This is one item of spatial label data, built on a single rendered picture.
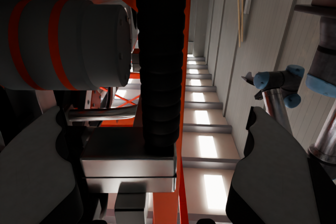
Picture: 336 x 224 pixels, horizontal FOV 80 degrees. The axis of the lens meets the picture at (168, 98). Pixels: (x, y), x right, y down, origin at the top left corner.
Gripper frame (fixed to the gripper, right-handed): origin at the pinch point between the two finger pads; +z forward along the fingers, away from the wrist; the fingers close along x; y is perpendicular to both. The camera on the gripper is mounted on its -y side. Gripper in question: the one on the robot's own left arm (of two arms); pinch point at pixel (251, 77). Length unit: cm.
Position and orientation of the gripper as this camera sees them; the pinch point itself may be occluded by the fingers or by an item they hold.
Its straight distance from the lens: 135.6
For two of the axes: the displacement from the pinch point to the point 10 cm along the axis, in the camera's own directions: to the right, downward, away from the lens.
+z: -2.0, -4.7, 8.6
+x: -9.7, -0.4, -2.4
